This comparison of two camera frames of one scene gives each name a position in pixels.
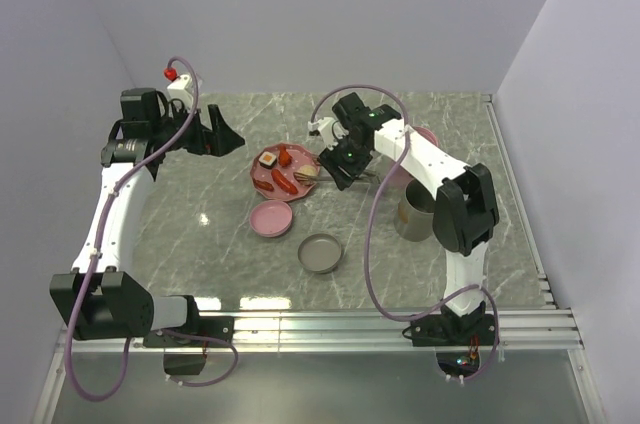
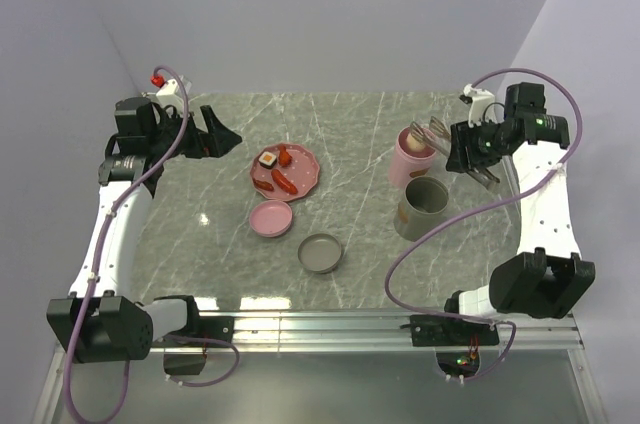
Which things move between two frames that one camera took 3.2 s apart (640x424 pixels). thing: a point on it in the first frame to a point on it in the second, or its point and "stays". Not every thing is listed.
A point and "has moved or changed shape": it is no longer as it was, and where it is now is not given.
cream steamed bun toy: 308,170 has moved or changed shape
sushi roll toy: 267,159 stays
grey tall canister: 414,213 stays
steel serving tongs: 328,180 to 440,138
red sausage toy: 283,181 stays
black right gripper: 331,160 to 462,135
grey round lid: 319,253 stays
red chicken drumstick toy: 284,157 stays
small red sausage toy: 263,185 stays
